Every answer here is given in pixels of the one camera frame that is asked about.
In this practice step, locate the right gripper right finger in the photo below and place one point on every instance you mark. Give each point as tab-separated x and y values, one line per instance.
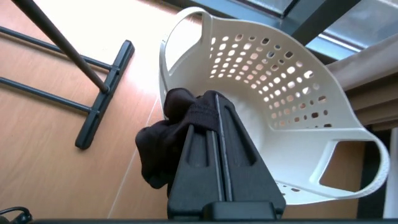
248	180

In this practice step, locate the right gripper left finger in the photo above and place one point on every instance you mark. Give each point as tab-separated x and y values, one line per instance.
199	177

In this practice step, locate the thin black shorts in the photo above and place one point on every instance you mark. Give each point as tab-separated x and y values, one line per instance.
161	146

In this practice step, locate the white laundry basket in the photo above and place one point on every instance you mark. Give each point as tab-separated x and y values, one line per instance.
289	155

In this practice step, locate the black clothes rack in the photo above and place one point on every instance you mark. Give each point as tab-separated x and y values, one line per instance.
102	96

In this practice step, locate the beige curtain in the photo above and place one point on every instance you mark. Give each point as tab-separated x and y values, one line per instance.
367	77

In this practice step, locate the window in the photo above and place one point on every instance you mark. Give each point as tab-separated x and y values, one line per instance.
311	18

